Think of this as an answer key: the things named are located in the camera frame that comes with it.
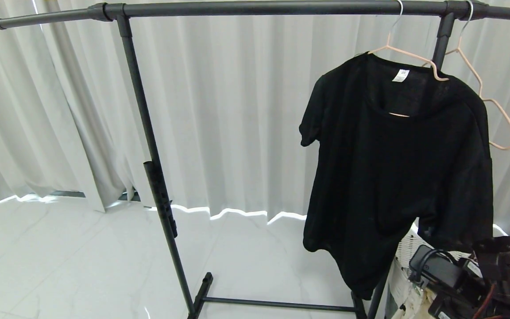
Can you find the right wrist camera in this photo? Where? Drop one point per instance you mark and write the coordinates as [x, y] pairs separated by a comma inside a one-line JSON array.
[[436, 268]]

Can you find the white curtain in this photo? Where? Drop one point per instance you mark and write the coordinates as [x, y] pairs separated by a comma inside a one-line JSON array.
[[237, 110]]

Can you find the white laundry basket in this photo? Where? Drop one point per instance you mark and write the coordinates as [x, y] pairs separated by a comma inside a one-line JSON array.
[[407, 257]]

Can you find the black clothes rack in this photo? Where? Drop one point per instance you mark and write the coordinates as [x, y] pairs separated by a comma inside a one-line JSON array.
[[237, 9]]

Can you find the pink clothes hanger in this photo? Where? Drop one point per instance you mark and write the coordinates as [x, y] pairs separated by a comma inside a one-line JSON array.
[[410, 54], [471, 73]]

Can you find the black t-shirt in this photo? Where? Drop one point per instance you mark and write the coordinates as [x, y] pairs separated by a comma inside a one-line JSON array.
[[392, 177]]

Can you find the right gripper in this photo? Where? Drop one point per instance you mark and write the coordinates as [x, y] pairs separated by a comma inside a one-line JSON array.
[[456, 303]]

